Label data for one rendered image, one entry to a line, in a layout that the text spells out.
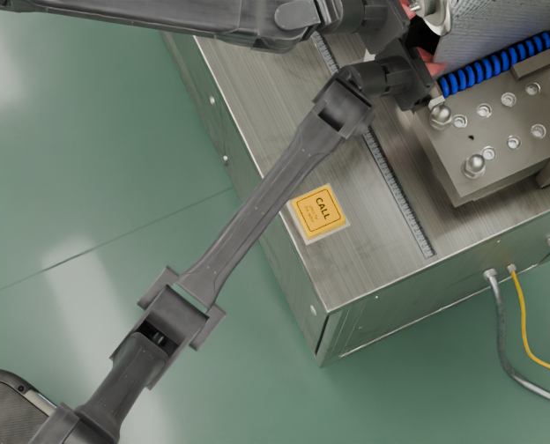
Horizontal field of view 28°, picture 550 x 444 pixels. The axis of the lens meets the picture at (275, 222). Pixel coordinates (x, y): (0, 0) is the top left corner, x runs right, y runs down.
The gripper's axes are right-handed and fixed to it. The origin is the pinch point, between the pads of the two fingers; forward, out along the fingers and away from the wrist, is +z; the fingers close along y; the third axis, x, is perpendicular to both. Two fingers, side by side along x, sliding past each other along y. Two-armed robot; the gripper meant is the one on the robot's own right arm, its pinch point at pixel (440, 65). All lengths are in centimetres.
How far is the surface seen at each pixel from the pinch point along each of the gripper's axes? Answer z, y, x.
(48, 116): -1, -63, -124
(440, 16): -11.8, -0.9, 14.8
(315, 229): -16.1, 12.7, -26.4
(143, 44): 26, -72, -109
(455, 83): 3.2, 2.7, -1.7
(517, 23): 8.5, 0.3, 10.5
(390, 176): -1.1, 9.2, -20.5
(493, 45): 8.5, 0.3, 4.3
